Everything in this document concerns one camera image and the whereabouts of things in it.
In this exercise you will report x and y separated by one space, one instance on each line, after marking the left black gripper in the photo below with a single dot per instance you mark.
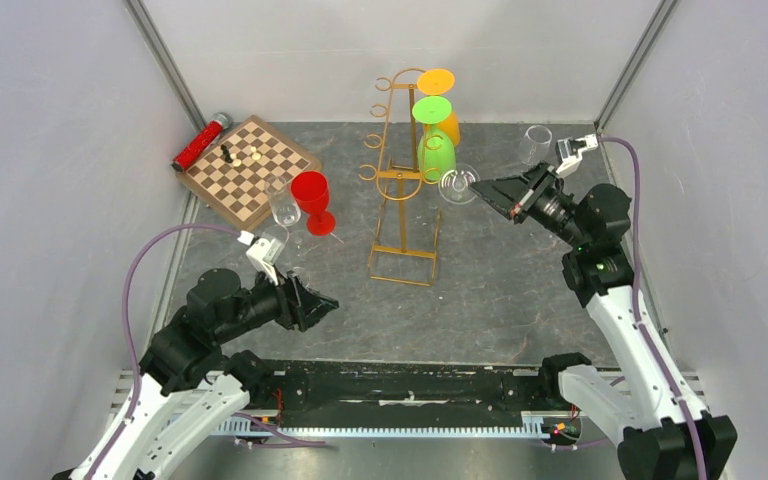
300 306

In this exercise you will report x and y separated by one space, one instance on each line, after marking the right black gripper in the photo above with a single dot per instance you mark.
537 180

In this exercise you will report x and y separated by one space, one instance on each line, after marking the clear green-rimmed wine glass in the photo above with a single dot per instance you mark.
297 251

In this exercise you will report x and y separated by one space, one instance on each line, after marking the clear back wine glass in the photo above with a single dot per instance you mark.
454 186

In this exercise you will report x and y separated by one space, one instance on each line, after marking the green wine glass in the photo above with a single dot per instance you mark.
436 154

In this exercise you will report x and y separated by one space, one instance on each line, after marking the red wine glass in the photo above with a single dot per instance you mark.
310 189

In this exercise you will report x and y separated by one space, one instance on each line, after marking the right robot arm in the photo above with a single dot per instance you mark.
661 429

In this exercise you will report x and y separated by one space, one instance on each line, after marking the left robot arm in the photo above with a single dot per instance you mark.
186 386

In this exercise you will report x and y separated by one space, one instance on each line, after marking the orange wine glass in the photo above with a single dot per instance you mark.
435 109

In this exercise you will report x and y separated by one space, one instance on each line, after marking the wooden chessboard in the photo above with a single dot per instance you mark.
236 193

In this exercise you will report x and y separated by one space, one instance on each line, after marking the black chess piece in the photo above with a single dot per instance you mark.
226 154

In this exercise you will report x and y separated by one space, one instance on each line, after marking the red glitter tube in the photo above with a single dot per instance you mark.
191 153

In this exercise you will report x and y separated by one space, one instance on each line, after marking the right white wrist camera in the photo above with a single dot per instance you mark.
570 152

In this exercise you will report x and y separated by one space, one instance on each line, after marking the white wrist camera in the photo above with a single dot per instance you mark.
262 253
570 152

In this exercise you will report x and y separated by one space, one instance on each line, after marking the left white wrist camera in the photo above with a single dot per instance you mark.
262 253

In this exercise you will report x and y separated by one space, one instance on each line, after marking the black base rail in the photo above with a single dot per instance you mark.
373 399

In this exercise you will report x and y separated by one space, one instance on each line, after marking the gold wire glass rack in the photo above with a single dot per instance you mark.
397 183

